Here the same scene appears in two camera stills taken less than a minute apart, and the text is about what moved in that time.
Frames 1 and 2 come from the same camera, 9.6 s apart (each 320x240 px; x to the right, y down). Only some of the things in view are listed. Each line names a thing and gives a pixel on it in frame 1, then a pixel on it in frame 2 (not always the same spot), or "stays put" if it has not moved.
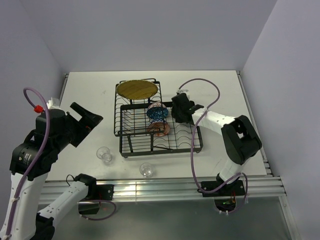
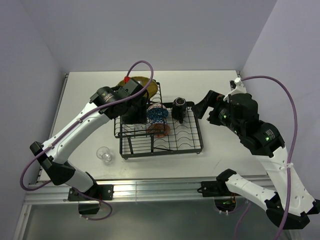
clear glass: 104,153 stays put
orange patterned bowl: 159,129 stays put
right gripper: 177,119 → 213,99
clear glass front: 146,170 → 139,126
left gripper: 87,117 → 141,117
